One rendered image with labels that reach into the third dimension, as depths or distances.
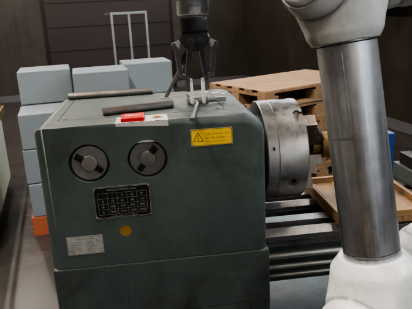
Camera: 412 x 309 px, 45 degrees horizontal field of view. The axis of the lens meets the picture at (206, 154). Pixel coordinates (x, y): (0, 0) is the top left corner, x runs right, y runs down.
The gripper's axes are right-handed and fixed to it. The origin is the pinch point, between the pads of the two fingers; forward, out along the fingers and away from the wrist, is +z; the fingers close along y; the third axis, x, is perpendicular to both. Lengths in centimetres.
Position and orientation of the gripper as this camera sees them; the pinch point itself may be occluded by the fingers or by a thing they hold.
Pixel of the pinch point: (197, 91)
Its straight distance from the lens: 140.6
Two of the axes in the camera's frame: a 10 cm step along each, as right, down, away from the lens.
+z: 0.5, 9.6, 2.8
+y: 9.9, -0.8, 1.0
